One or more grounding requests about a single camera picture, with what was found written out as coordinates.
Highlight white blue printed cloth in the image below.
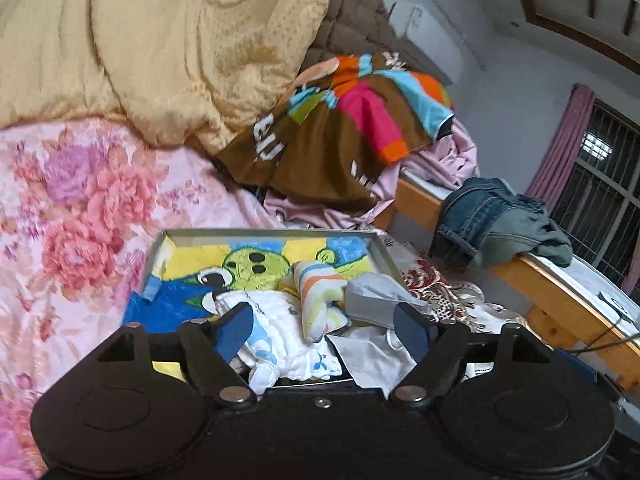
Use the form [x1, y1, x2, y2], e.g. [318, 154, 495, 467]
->
[203, 290, 343, 396]

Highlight grey face mask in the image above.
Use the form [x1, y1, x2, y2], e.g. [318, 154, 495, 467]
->
[326, 325, 416, 398]

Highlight striped colourful sock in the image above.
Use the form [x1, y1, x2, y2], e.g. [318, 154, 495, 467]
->
[292, 260, 349, 344]

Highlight grey cloth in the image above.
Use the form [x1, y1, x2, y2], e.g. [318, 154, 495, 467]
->
[344, 273, 432, 330]

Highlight white gold ornate bedspread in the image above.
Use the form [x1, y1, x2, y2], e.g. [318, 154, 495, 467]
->
[372, 228, 542, 340]

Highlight cartoon colourful tray towel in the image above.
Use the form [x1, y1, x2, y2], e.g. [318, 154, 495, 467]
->
[122, 237, 377, 380]

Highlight grey metal tray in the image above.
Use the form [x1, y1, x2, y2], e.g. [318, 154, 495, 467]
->
[139, 226, 432, 391]

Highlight blue denim jeans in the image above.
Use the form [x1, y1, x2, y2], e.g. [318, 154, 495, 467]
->
[428, 177, 573, 269]

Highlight pink crumpled sheet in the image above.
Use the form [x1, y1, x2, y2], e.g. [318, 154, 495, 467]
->
[262, 118, 480, 230]

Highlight pink floral bed sheet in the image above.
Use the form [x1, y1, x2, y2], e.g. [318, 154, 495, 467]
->
[1, 118, 276, 479]

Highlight brown multicolour striped blanket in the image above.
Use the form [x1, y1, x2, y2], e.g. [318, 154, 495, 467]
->
[214, 52, 454, 214]

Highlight barred window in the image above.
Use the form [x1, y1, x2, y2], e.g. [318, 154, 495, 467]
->
[552, 101, 639, 286]

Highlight pink curtain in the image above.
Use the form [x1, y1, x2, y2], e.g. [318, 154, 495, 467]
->
[526, 84, 596, 211]

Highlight yellow quilt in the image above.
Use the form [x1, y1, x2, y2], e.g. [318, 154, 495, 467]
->
[1, 0, 330, 153]

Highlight white air conditioner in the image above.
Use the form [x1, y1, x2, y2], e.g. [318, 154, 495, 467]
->
[390, 1, 480, 86]

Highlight brown padded jacket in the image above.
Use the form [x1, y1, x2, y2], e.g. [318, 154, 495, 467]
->
[299, 0, 452, 86]

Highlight wooden bed frame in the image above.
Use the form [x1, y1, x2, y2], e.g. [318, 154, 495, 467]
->
[374, 175, 640, 391]

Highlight black cable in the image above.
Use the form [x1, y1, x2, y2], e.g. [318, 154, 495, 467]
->
[569, 309, 640, 357]

